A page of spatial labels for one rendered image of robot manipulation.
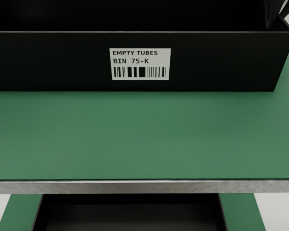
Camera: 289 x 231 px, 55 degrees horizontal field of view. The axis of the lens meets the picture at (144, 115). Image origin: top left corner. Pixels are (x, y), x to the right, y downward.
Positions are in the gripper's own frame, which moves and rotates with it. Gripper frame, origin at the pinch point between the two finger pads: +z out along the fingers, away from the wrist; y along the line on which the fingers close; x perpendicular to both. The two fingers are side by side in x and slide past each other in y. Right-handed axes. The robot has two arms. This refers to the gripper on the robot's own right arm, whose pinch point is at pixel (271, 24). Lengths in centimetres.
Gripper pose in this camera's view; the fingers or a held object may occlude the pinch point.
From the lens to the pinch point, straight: 56.9
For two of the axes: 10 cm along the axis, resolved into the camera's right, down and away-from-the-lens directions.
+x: 0.0, 6.9, -7.3
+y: -10.0, 0.1, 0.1
